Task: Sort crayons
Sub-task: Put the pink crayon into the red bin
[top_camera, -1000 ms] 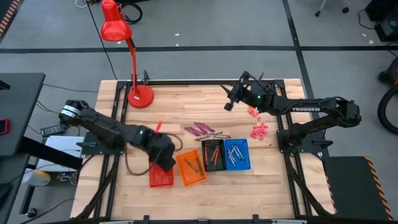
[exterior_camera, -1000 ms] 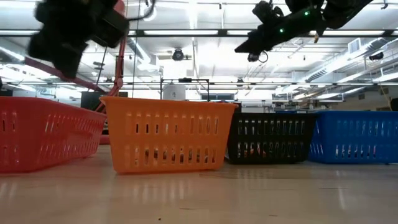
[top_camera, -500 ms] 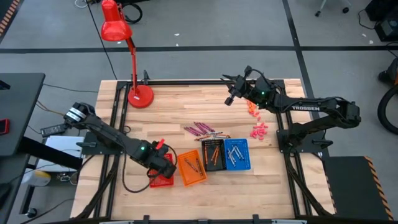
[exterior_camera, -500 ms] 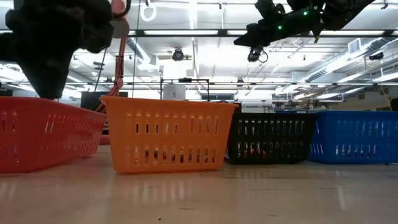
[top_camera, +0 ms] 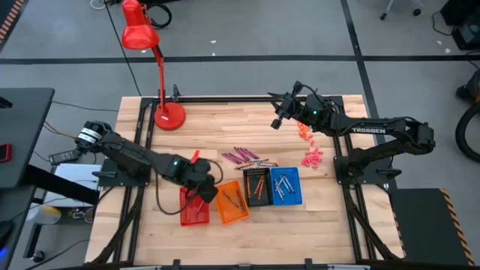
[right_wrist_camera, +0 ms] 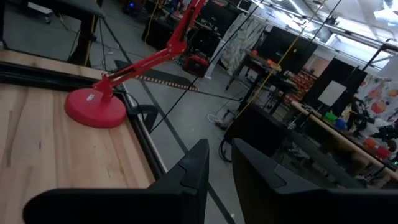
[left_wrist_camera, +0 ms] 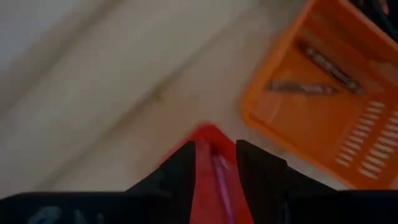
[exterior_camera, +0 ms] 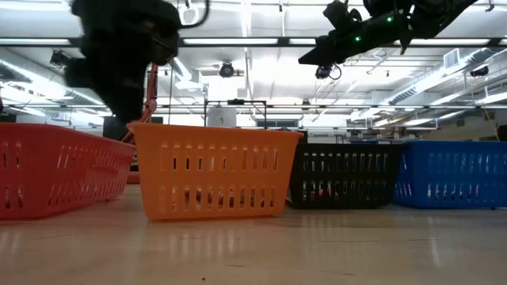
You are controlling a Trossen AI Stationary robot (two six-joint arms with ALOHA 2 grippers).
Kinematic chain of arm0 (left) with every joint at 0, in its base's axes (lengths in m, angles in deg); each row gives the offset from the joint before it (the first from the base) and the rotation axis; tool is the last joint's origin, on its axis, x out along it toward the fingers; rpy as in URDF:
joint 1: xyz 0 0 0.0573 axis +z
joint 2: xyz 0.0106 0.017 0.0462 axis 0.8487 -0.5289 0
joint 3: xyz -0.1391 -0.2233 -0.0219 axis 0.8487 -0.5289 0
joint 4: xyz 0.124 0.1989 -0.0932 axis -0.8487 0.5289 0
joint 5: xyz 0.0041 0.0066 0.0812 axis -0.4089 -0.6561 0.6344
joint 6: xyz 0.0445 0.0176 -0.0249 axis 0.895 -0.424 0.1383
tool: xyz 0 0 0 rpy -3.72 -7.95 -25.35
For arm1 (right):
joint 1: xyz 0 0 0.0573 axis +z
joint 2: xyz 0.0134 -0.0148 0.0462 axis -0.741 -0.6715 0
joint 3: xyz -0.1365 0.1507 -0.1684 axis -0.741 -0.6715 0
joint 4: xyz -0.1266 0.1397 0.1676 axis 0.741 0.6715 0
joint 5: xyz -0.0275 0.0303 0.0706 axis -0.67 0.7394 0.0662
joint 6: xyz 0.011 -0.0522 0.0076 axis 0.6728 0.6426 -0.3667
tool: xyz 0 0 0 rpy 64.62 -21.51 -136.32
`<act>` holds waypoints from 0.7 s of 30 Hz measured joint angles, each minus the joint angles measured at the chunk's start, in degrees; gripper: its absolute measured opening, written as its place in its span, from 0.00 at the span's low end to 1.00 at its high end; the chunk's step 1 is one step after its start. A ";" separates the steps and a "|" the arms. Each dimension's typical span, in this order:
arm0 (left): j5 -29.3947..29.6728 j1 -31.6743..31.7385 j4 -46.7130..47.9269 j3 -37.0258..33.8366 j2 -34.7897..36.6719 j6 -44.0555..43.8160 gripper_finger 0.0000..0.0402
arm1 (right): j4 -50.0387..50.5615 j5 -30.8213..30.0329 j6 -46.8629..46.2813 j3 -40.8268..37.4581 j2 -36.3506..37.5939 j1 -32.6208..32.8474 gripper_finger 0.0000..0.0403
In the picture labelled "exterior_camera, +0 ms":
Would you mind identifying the black overhead camera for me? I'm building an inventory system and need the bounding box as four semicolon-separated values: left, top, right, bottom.
314;64;342;81

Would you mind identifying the red plastic basket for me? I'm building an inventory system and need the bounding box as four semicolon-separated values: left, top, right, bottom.
0;122;136;221

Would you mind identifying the black plastic basket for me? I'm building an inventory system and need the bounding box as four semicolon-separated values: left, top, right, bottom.
285;142;404;210

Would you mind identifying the blue plastic basket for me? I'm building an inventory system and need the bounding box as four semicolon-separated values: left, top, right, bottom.
394;140;507;210

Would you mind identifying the white ceiling vent box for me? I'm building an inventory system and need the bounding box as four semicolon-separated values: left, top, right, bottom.
442;47;461;69

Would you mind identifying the black ceiling projector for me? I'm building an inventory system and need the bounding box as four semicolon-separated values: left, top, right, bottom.
49;50;72;68

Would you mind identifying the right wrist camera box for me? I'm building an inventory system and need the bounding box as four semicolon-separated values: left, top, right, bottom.
322;0;364;32

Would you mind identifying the gray metal box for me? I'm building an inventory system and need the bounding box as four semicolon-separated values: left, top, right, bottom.
206;107;238;128

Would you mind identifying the black round spotlight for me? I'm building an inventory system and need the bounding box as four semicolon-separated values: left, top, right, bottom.
219;61;236;79

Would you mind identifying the orange plastic basket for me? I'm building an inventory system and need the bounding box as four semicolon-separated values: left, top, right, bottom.
126;122;304;222

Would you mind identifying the red desk lamp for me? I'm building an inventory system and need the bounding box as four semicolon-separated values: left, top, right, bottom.
120;62;160;185

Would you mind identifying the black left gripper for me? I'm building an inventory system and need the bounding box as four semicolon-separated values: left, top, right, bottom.
65;11;181;124

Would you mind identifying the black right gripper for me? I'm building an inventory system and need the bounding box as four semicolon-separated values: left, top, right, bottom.
298;11;415;66

